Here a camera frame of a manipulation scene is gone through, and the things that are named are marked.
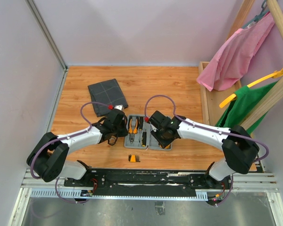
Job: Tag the orange tape measure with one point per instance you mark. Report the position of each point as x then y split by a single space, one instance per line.
165 147

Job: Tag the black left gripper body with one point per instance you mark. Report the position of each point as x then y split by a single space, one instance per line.
120 131

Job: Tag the teal clothes hanger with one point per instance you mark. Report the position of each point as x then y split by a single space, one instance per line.
258 17

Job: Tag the wooden clothes rack frame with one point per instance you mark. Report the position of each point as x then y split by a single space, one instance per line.
211 100

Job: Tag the aluminium frame rail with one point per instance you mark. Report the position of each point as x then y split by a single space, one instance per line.
258 183

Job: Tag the black tape roll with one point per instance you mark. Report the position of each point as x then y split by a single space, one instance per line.
112 141

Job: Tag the orange black hex key set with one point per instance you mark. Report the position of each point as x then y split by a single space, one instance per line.
133 158

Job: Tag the orange black pliers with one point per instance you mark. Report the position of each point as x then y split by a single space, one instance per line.
132 129

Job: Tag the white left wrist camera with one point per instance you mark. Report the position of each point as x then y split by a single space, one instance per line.
119 107

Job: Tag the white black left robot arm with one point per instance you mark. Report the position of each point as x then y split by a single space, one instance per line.
48 159

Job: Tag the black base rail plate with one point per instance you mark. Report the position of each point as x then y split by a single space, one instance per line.
147 183

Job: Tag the black yellow thick screwdriver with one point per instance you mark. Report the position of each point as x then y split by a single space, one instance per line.
141 120

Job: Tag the pink shirt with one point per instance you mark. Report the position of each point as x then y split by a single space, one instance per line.
232 60

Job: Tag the black yellow slim screwdriver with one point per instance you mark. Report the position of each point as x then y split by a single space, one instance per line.
144 139

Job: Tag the green shirt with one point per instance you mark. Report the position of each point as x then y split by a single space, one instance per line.
247 99

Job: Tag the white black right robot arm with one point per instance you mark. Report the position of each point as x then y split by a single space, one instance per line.
235 143

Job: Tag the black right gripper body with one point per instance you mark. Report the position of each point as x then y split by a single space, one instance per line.
162 138

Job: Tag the grey plastic tool case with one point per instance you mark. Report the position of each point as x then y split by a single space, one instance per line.
139 135

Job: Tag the dark grey checked cloth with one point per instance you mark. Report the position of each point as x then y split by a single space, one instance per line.
108 93

